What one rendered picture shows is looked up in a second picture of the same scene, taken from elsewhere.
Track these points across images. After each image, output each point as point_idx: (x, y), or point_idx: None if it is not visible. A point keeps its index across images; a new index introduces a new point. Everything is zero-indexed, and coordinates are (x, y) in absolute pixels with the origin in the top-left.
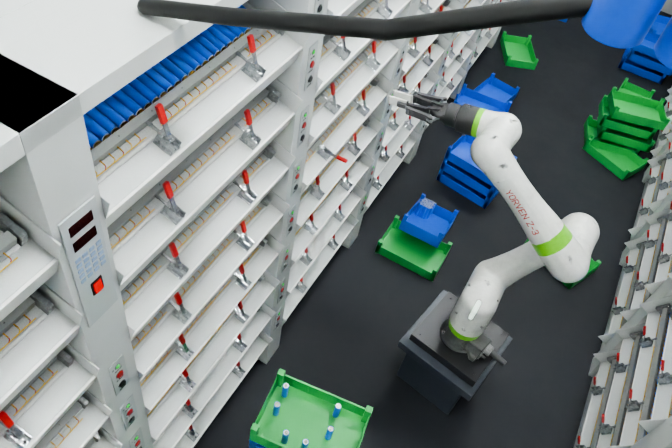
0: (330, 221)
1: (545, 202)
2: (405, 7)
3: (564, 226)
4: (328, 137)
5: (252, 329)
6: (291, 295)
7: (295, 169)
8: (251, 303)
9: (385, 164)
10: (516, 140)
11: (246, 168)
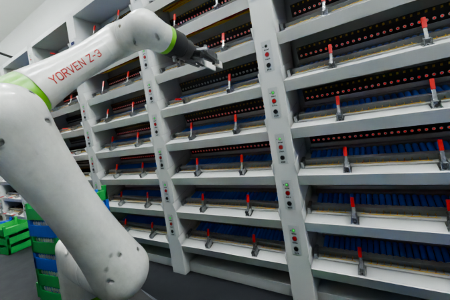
0: (242, 210)
1: (51, 57)
2: (248, 5)
3: (11, 71)
4: (199, 98)
5: (157, 207)
6: (202, 242)
7: (146, 84)
8: (150, 175)
9: (346, 224)
10: (121, 25)
11: (139, 78)
